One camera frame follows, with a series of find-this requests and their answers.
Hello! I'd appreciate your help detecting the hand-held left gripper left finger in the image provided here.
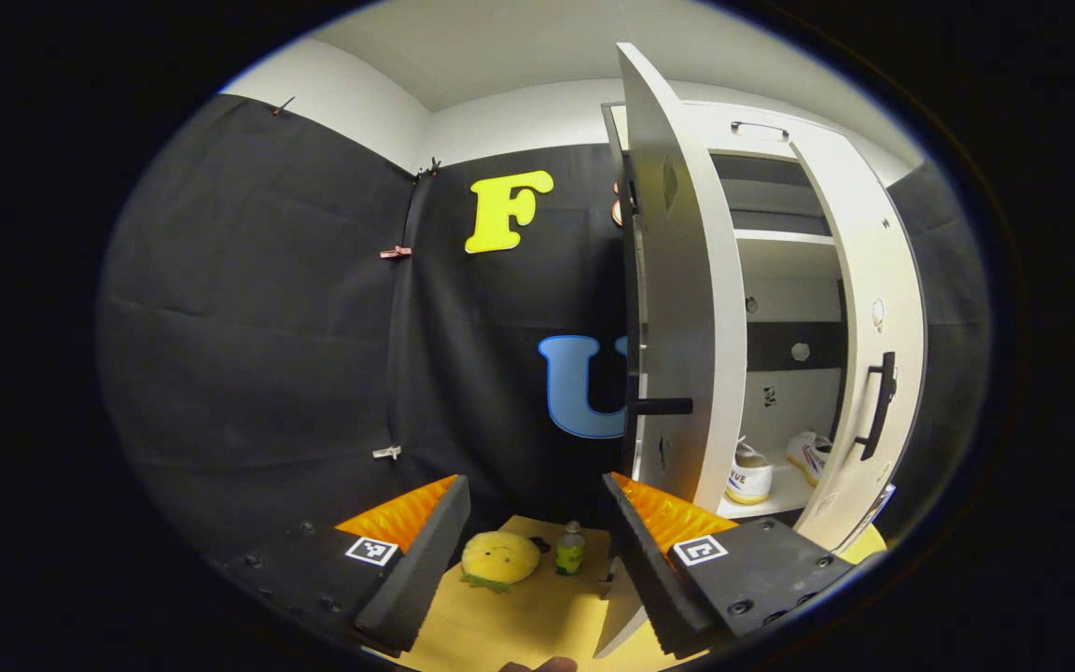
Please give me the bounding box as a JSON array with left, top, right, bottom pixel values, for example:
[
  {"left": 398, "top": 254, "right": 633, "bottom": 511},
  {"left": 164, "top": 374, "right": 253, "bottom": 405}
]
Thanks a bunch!
[{"left": 220, "top": 474, "right": 473, "bottom": 657}]

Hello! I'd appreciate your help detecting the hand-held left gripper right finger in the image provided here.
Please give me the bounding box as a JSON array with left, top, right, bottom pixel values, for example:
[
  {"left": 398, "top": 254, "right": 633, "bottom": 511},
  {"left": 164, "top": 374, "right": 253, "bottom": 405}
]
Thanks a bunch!
[{"left": 601, "top": 471, "right": 870, "bottom": 659}]

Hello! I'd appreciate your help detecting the white canvas shoe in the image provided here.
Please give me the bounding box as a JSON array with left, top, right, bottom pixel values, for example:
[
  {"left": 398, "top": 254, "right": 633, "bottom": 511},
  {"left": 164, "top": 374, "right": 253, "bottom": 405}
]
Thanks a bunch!
[
  {"left": 727, "top": 437, "right": 775, "bottom": 506},
  {"left": 785, "top": 429, "right": 834, "bottom": 487}
]

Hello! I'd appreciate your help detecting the white shoe cabinet door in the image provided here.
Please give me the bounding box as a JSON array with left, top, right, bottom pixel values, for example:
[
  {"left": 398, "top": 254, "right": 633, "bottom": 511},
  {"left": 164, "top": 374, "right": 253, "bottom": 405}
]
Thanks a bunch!
[
  {"left": 593, "top": 42, "right": 749, "bottom": 659},
  {"left": 785, "top": 126, "right": 928, "bottom": 552}
]

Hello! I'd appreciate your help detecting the white shoe cabinet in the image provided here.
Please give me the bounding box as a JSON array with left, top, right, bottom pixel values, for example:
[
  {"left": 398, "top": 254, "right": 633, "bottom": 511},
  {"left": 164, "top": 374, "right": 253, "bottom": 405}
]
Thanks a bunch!
[{"left": 603, "top": 98, "right": 930, "bottom": 598}]

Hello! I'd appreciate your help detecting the yellow plush toy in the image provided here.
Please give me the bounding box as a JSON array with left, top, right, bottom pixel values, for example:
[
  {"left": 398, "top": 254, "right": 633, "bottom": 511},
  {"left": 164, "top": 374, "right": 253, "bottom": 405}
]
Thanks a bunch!
[{"left": 461, "top": 530, "right": 543, "bottom": 594}]

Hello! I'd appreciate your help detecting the small green bottle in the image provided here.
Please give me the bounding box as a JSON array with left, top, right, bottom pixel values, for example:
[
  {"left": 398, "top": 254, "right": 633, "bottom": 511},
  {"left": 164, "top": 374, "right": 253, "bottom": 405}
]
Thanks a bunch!
[{"left": 556, "top": 521, "right": 587, "bottom": 577}]

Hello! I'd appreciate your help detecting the pale blue book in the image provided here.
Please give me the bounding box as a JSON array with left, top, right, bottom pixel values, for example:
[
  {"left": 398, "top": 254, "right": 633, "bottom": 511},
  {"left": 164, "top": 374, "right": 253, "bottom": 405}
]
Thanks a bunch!
[{"left": 862, "top": 483, "right": 897, "bottom": 533}]

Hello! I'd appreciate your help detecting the black backdrop cloth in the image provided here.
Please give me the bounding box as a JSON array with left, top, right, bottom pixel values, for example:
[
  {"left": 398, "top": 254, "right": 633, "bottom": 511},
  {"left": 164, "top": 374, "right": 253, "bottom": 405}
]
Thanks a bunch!
[{"left": 94, "top": 93, "right": 991, "bottom": 561}]

